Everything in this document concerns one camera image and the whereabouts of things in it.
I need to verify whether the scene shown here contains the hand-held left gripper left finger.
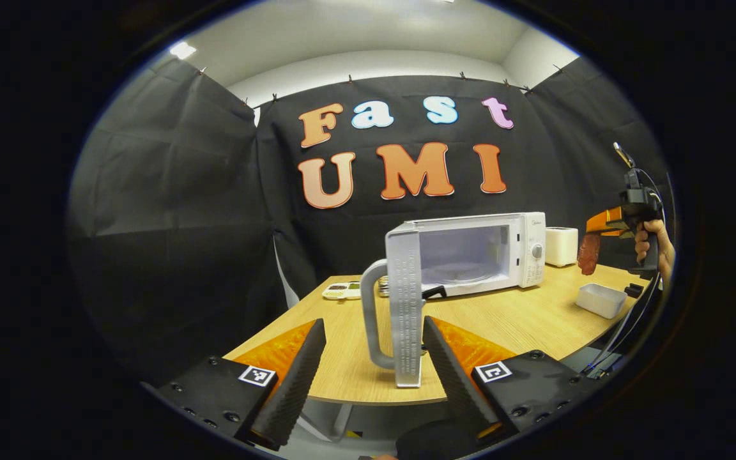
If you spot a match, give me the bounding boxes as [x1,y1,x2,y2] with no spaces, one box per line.
[154,318,327,451]

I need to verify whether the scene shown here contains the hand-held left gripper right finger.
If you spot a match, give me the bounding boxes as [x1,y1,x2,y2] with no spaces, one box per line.
[422,316,602,445]

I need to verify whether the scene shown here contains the brown meat piece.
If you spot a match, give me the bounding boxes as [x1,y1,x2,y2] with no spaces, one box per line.
[577,232,601,276]

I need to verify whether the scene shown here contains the white microwave oven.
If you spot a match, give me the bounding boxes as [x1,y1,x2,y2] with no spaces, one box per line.
[360,212,546,388]

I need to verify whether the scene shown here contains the cream toaster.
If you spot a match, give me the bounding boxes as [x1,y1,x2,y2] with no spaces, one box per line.
[545,227,579,268]

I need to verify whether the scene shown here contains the white rectangular container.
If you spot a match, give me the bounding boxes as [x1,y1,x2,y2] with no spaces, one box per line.
[576,283,627,320]

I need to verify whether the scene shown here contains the white divided condiment dish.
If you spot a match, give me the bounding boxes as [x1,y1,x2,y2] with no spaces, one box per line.
[322,282,362,302]

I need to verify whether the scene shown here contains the glass turntable plate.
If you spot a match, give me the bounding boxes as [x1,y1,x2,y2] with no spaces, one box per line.
[422,261,504,286]

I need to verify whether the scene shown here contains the black backdrop cloth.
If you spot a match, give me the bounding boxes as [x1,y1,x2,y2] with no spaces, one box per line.
[66,57,672,384]

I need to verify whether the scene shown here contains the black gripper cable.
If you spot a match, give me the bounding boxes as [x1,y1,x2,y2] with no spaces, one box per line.
[582,167,670,378]

